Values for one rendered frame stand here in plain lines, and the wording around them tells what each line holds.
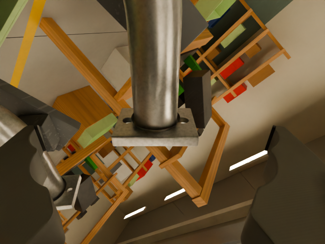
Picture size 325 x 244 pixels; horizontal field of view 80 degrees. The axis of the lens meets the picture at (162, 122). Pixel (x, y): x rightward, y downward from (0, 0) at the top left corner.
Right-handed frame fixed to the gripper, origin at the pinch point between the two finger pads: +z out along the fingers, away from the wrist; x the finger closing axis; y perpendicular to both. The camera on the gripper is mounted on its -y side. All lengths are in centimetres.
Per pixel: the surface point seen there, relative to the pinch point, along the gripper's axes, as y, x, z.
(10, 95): 1.3, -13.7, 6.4
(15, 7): -5.5, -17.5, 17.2
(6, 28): -3.1, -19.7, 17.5
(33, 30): 13, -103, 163
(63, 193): 12.2, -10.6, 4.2
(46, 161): 7.0, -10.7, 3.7
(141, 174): 412, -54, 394
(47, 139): 5.5, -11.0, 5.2
